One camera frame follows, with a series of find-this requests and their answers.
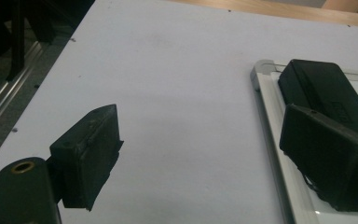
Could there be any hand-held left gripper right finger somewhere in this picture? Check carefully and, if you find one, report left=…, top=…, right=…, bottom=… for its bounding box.
left=279, top=103, right=358, bottom=213

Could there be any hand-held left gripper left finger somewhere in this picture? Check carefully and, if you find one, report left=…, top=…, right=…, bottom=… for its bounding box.
left=49, top=104, right=125, bottom=213

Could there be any black whiteboard eraser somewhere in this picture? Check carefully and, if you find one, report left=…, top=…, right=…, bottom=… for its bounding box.
left=277, top=59, right=358, bottom=143

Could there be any white whiteboard with metal frame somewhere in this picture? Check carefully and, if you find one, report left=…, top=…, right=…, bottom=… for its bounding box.
left=250, top=59, right=358, bottom=224

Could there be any white table cover sheet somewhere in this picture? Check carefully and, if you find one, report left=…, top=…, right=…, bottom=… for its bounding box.
left=0, top=0, right=358, bottom=224

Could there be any black metal stand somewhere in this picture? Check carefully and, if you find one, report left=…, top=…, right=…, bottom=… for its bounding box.
left=6, top=0, right=26, bottom=82

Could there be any wooden table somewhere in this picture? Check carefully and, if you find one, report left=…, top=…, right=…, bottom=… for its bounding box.
left=167, top=0, right=358, bottom=30

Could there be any metal floor rail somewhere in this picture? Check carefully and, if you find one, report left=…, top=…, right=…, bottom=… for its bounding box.
left=0, top=40, right=45, bottom=144

